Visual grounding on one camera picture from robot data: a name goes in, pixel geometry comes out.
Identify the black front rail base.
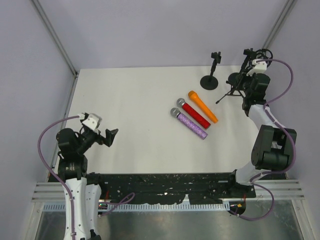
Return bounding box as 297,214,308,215
87,172,256,205

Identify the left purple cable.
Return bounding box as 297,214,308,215
37,114,136,236

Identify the right aluminium frame post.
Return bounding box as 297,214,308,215
262,0,298,49

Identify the black tripod stand shock mount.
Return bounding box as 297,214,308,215
224,48,274,102

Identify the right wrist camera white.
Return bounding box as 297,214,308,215
246,59,268,76

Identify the white slotted cable duct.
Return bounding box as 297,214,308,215
43,202,231,212

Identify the orange microphone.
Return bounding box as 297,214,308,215
188,90,218,124

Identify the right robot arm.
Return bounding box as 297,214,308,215
226,72,297,197

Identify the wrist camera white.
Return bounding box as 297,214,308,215
246,59,268,76
78,112,102,133

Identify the red microphone silver grille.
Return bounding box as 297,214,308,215
176,98,211,129

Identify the black round-base mic stand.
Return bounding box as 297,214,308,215
200,51,222,91

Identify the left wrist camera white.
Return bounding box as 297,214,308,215
78,112,102,133

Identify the aluminium frame post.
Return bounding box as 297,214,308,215
30,0,78,77
262,0,298,49

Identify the left aluminium frame post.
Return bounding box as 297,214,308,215
30,0,78,77

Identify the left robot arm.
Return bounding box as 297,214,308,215
56,127,119,240

